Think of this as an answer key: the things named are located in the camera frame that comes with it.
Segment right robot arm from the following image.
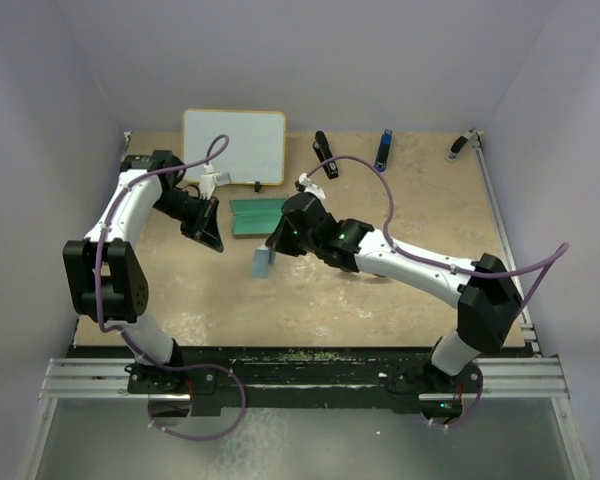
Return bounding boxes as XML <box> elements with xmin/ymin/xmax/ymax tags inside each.
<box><xmin>265</xmin><ymin>193</ymin><xmax>522</xmax><ymax>391</ymax></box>

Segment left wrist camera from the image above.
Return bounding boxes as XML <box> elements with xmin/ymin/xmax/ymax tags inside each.
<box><xmin>198</xmin><ymin>164</ymin><xmax>231</xmax><ymax>200</ymax></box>

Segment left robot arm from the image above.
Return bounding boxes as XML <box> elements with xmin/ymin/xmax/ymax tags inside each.
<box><xmin>62</xmin><ymin>150</ymin><xmax>230</xmax><ymax>392</ymax></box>

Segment black handled tool at corner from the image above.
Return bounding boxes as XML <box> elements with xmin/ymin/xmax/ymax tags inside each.
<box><xmin>446</xmin><ymin>127</ymin><xmax>481</xmax><ymax>162</ymax></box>

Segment aluminium rail frame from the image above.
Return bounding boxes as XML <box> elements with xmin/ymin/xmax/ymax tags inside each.
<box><xmin>17</xmin><ymin>127</ymin><xmax>594</xmax><ymax>480</ymax></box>

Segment green lined glasses case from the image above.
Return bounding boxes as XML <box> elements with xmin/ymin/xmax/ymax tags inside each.
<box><xmin>229</xmin><ymin>197</ymin><xmax>287</xmax><ymax>238</ymax></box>

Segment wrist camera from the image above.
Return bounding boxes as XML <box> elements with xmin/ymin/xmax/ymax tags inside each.
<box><xmin>295</xmin><ymin>173</ymin><xmax>326</xmax><ymax>201</ymax></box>
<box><xmin>198</xmin><ymin>164</ymin><xmax>231</xmax><ymax>200</ymax></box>

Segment small whiteboard yellow frame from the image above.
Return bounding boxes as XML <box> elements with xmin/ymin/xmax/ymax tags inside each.
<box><xmin>182</xmin><ymin>109</ymin><xmax>286</xmax><ymax>186</ymax></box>

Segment blue stapler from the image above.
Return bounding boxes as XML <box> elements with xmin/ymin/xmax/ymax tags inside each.
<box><xmin>374</xmin><ymin>129</ymin><xmax>393</xmax><ymax>172</ymax></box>

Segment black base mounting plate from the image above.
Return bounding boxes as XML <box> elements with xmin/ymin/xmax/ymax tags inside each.
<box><xmin>125</xmin><ymin>347</ymin><xmax>483</xmax><ymax>418</ymax></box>

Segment black stapler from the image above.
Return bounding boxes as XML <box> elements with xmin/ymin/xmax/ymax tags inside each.
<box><xmin>312</xmin><ymin>130</ymin><xmax>339</xmax><ymax>180</ymax></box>

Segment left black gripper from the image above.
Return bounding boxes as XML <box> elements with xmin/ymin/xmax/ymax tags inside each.
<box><xmin>152</xmin><ymin>189</ymin><xmax>224</xmax><ymax>252</ymax></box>

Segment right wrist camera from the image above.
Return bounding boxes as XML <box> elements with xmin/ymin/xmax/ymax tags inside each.
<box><xmin>295</xmin><ymin>173</ymin><xmax>326</xmax><ymax>201</ymax></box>

